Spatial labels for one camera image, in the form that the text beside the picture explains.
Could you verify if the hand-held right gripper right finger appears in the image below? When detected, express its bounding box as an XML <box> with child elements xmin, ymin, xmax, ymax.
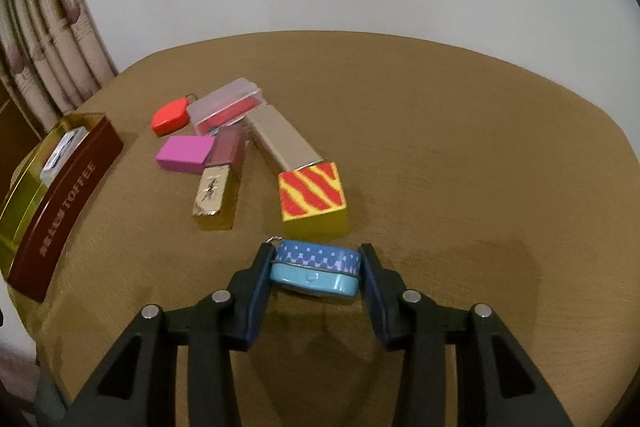
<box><xmin>360</xmin><ymin>243</ymin><xmax>576</xmax><ymax>427</ymax></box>

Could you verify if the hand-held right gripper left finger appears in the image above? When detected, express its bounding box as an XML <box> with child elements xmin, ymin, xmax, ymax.
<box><xmin>60</xmin><ymin>242</ymin><xmax>276</xmax><ymax>427</ymax></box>

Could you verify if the blue patterned tin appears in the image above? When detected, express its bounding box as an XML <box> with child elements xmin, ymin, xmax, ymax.
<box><xmin>269</xmin><ymin>239</ymin><xmax>362</xmax><ymax>299</ymax></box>

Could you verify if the yellow red striped block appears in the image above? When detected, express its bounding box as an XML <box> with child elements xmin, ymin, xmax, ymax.
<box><xmin>278</xmin><ymin>161</ymin><xmax>348</xmax><ymax>242</ymax></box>

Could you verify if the beige rectangular box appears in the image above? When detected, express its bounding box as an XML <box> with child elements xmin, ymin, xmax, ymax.
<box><xmin>243</xmin><ymin>104</ymin><xmax>323</xmax><ymax>172</ymax></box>

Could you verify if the pink box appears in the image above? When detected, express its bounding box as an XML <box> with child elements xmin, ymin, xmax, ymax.
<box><xmin>155</xmin><ymin>135</ymin><xmax>216</xmax><ymax>175</ymax></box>

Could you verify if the clear plastic box red insert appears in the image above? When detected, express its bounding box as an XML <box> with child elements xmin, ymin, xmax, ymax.
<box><xmin>186</xmin><ymin>77</ymin><xmax>265</xmax><ymax>138</ymax></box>

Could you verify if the red rounded case with ring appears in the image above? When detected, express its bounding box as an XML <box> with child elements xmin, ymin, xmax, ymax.
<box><xmin>151</xmin><ymin>93</ymin><xmax>198</xmax><ymax>138</ymax></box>

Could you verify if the dark red tin gold interior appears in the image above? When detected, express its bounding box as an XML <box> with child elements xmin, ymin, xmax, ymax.
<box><xmin>0</xmin><ymin>112</ymin><xmax>124</xmax><ymax>304</ymax></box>

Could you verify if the clear plastic box white label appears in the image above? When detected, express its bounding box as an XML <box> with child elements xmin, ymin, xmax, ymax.
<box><xmin>40</xmin><ymin>130</ymin><xmax>91</xmax><ymax>182</ymax></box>

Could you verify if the brown wooden door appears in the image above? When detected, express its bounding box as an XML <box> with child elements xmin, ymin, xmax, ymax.
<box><xmin>0</xmin><ymin>79</ymin><xmax>43</xmax><ymax>180</ymax></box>

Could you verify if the beige patterned curtain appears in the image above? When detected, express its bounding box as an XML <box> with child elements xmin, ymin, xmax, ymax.
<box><xmin>0</xmin><ymin>0</ymin><xmax>120</xmax><ymax>142</ymax></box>

